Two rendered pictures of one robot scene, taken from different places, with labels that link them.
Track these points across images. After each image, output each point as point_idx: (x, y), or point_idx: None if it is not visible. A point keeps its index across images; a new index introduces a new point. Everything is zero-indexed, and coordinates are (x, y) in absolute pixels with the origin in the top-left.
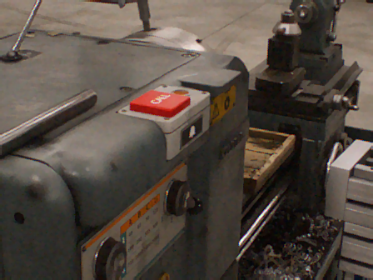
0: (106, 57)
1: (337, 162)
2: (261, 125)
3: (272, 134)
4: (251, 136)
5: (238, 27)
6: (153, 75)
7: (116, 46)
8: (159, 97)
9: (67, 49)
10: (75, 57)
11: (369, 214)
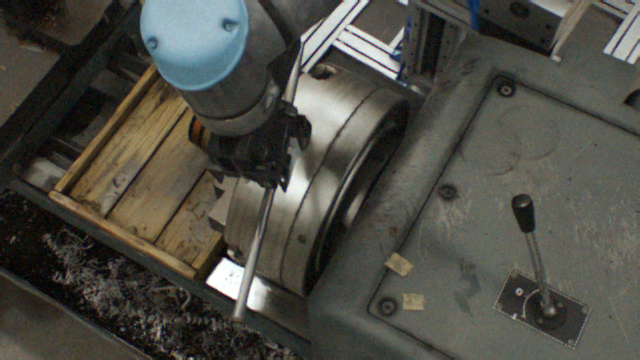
0: (528, 186)
1: (554, 9)
2: (90, 79)
3: (157, 69)
4: (142, 96)
5: None
6: (607, 131)
7: (467, 174)
8: None
9: (492, 238)
10: (538, 225)
11: (573, 13)
